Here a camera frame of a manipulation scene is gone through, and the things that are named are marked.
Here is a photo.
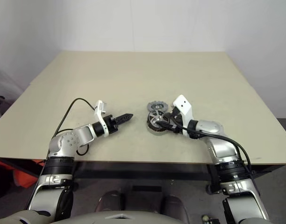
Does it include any dark rounded shape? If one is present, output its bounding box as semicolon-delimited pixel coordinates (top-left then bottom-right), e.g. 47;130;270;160
96;190;125;213

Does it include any silver rotor disc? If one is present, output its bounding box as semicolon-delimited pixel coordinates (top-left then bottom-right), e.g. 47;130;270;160
146;110;168;131

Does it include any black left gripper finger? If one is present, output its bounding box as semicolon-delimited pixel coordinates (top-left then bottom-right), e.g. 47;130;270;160
114;113;134;122
116;117;134;126

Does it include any black device with white knob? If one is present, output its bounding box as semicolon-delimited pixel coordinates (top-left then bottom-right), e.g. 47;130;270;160
202;215;220;224

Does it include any black table frame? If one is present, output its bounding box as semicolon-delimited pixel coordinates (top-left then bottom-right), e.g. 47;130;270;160
70;162;284;194

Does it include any silver robot torso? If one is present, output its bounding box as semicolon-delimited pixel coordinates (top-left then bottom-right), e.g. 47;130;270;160
49;211;188;224

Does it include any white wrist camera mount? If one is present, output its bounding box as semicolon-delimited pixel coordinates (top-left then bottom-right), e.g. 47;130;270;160
94;99;110;137
172;94;194;137

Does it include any grey gear ring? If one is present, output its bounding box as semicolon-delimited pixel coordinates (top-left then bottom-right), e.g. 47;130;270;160
147;100;168;112

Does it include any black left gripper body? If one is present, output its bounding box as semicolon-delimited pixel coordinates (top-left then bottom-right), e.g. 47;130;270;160
103;115;119;135

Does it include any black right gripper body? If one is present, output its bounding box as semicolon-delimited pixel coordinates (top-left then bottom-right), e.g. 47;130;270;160
166;107;184;135

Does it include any orange object under table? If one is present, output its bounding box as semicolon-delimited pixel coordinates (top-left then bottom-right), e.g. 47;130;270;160
0;158;44;187

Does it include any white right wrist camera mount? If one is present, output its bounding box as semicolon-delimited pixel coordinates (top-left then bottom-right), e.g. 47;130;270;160
172;94;194;137

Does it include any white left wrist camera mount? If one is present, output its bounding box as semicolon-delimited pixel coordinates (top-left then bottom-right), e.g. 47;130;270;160
94;99;110;137

